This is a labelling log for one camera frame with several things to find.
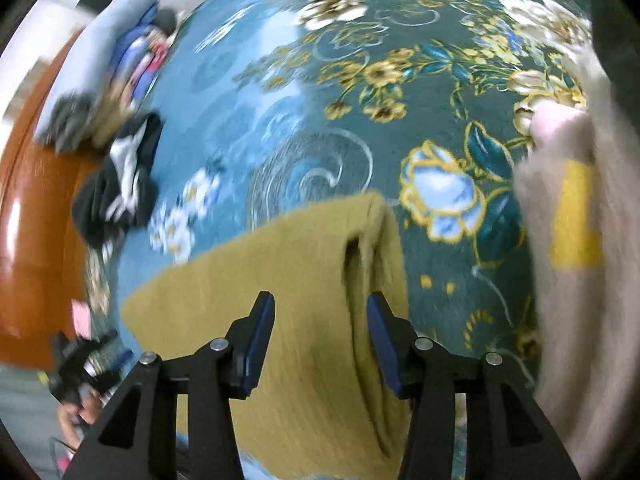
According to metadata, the black and white garment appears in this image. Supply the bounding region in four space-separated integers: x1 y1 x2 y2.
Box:
71 112 165 249

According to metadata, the beige garment with yellow patch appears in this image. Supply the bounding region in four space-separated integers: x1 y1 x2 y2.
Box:
512 40 640 479

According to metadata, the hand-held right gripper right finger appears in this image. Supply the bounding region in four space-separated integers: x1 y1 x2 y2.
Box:
366 290 582 480

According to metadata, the olive green garment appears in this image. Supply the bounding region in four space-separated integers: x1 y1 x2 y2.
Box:
121 191 416 479

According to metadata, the pile of mixed clothes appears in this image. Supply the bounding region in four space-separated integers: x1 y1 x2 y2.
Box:
35 0 188 153

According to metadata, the teal floral blanket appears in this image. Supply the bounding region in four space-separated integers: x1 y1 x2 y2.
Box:
84 0 596 480

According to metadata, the person's left hand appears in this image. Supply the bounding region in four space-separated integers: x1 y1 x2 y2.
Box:
56 382 108 441

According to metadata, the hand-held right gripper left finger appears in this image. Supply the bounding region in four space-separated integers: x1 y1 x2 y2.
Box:
65 290 276 480

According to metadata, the brown wooden bed frame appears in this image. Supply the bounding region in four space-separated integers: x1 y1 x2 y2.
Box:
0 35 108 368

